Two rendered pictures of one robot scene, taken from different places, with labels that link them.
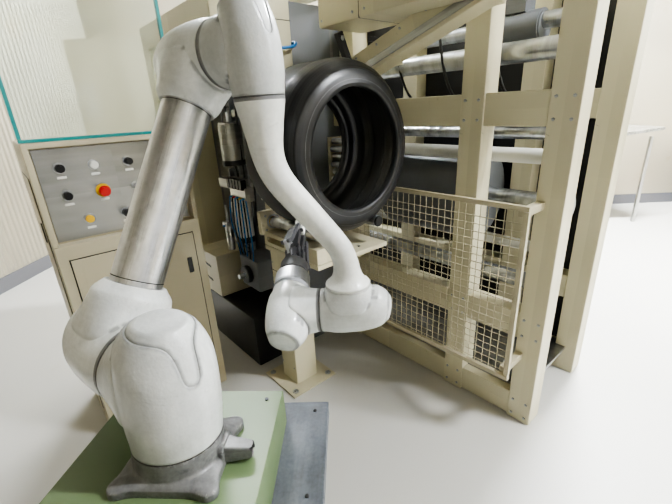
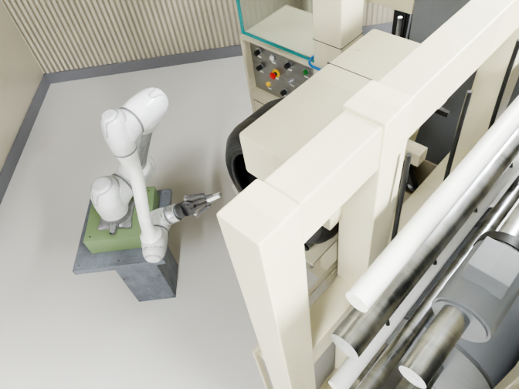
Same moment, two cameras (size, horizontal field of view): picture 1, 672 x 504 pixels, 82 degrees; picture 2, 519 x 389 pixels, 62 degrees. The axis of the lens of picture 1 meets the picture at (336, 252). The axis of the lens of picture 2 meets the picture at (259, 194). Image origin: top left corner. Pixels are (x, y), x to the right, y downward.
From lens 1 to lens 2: 2.20 m
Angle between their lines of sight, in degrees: 76
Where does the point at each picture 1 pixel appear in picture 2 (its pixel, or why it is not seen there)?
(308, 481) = (124, 259)
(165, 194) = not seen: hidden behind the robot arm
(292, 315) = not seen: hidden behind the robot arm
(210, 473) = (103, 225)
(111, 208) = (279, 85)
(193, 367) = (96, 201)
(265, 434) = (123, 236)
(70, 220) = (261, 79)
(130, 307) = (121, 170)
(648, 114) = not seen: outside the picture
